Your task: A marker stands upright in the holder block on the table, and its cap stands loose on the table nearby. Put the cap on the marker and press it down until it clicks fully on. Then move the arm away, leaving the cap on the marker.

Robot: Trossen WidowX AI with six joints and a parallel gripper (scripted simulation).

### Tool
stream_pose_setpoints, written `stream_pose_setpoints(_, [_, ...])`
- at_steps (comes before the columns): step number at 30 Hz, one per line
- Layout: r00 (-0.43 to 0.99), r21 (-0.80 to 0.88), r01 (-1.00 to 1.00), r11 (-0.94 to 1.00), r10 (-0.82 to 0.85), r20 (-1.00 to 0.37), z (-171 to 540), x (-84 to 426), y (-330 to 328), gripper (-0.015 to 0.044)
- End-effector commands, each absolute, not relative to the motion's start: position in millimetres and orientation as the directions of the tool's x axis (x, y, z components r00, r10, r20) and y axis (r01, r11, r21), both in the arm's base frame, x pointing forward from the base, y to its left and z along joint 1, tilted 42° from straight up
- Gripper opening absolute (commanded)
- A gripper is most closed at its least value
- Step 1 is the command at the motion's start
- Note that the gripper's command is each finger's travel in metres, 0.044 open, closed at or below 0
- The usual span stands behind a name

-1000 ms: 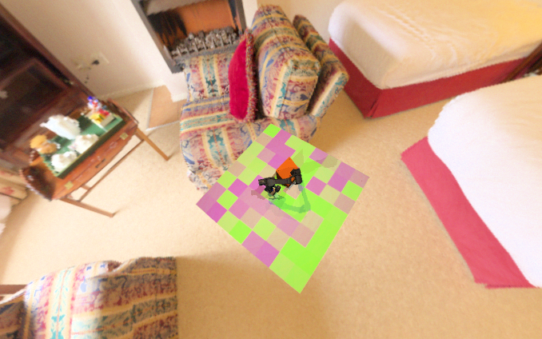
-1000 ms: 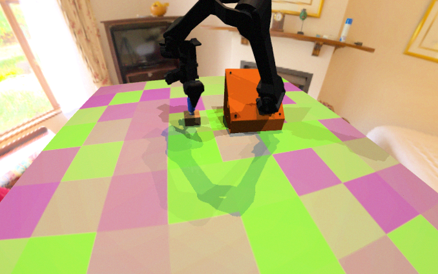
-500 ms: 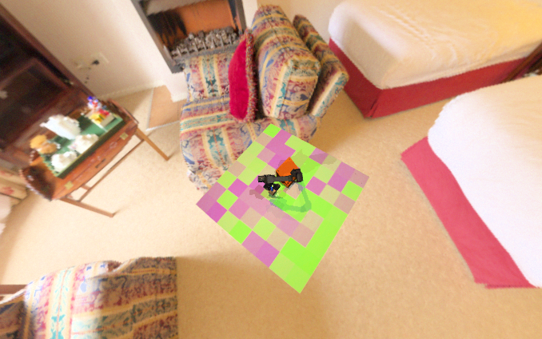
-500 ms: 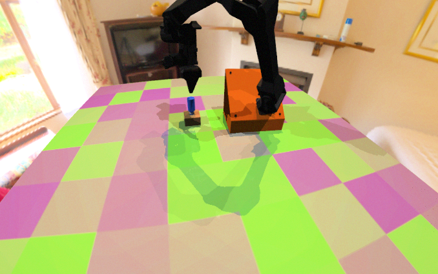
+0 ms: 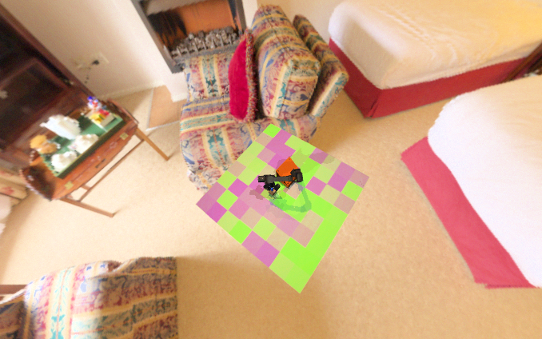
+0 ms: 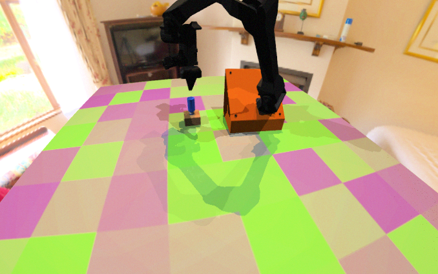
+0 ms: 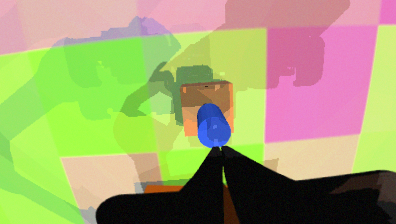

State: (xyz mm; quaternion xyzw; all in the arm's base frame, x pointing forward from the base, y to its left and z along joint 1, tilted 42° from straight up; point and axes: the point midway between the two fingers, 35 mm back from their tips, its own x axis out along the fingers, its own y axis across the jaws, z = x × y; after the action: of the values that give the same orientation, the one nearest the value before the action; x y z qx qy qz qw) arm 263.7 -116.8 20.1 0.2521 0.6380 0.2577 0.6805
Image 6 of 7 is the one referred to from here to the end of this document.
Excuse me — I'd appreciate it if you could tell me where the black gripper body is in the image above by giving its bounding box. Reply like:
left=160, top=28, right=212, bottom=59
left=179, top=45, right=202, bottom=79

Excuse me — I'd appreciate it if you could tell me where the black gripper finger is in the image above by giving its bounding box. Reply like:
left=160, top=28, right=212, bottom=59
left=186, top=78, right=197, bottom=91

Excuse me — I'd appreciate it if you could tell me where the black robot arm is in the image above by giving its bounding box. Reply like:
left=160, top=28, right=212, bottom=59
left=160, top=0, right=287, bottom=115

